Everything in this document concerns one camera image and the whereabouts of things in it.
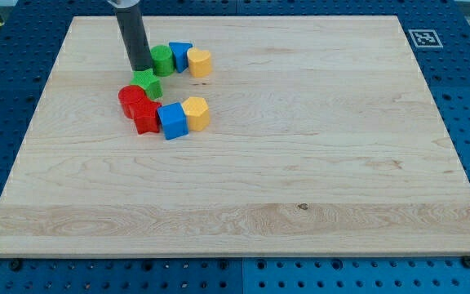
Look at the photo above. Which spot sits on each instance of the yellow hexagon block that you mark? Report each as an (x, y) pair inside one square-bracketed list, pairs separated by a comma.
[(197, 113)]

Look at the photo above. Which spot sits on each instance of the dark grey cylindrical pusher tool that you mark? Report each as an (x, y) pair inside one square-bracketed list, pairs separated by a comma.
[(131, 25)]

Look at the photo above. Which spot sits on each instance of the blue triangle block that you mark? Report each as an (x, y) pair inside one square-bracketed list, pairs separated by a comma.
[(179, 50)]

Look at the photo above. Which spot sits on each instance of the red star block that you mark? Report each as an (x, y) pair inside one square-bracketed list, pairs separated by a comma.
[(145, 116)]

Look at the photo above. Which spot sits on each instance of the black bolt front left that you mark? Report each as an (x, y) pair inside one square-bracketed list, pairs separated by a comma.
[(15, 265)]

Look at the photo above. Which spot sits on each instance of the black bolt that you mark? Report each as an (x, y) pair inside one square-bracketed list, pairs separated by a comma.
[(465, 261), (15, 265)]

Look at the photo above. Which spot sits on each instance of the yellow heart block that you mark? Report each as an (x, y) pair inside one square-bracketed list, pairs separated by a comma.
[(199, 62)]

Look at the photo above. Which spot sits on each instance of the light wooden board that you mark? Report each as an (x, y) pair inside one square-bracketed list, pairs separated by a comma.
[(324, 140)]

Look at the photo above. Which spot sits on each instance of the red cylinder block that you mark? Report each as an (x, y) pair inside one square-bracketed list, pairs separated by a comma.
[(129, 96)]

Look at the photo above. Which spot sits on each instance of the black bolt front right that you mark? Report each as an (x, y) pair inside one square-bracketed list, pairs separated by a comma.
[(465, 261)]

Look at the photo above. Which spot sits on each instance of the white fiducial marker tag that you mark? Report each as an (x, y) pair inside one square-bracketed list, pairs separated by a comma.
[(425, 38)]

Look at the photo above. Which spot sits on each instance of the green cylinder block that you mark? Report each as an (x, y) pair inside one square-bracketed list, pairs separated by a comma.
[(163, 64)]

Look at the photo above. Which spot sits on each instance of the green star block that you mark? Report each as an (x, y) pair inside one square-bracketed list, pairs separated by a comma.
[(149, 82)]

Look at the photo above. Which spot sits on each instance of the blue cube block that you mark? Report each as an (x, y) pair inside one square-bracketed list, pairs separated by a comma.
[(173, 120)]

